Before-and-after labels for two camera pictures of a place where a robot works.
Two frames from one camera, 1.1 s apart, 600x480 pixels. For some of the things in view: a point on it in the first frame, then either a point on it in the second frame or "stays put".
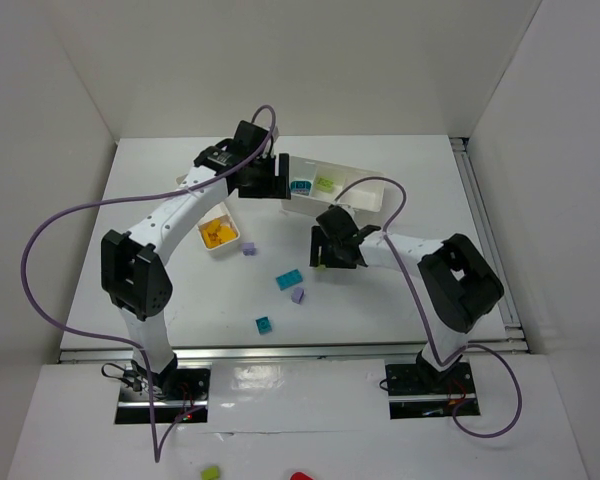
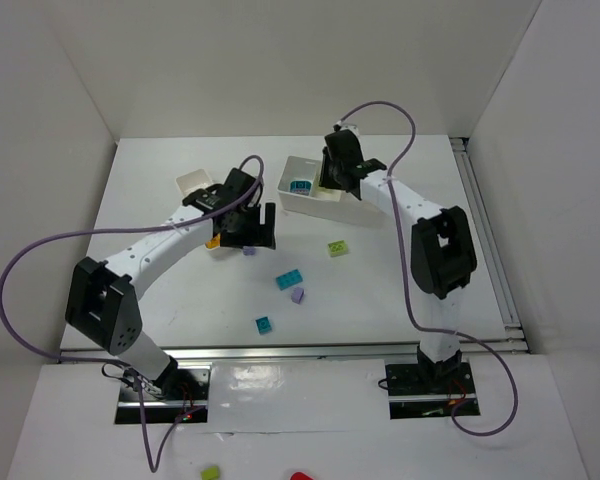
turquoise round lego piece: (300, 187) stays put
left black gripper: (282, 175) to (253, 233)
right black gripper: (318, 246) to (333, 177)
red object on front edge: (300, 476) stays put
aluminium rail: (293, 354) stays put
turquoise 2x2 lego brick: (263, 325) stays put
